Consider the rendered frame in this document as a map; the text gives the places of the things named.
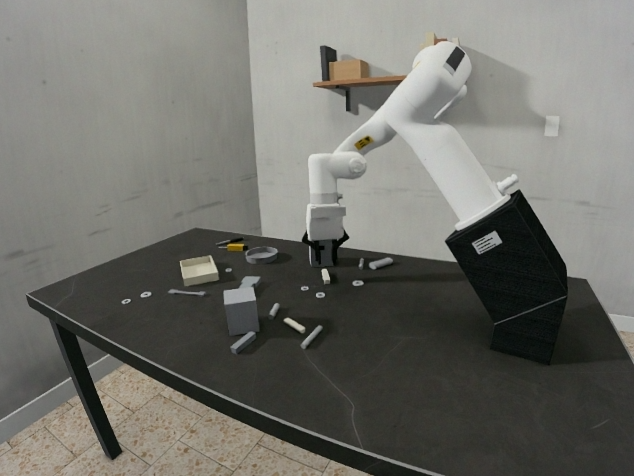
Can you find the cream rectangular open tray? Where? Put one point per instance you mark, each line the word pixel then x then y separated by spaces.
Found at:
pixel 198 270

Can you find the grey round dish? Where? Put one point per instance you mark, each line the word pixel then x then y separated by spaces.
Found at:
pixel 261 255

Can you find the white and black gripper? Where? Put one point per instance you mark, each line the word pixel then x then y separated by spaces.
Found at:
pixel 324 228

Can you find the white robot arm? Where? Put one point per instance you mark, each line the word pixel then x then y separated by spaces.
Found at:
pixel 411 111

